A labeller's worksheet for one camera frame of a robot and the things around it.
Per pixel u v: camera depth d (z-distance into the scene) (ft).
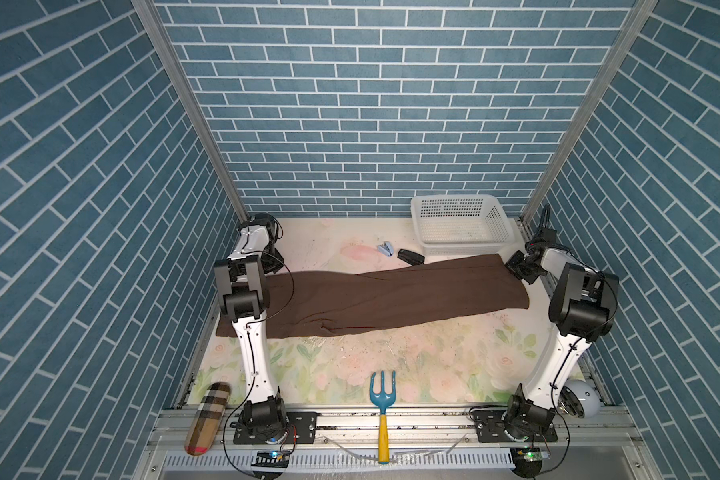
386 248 3.62
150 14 2.29
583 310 1.87
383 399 2.58
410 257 3.54
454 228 3.92
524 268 2.92
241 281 2.15
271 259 3.02
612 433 2.42
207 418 2.37
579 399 2.32
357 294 3.34
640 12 2.32
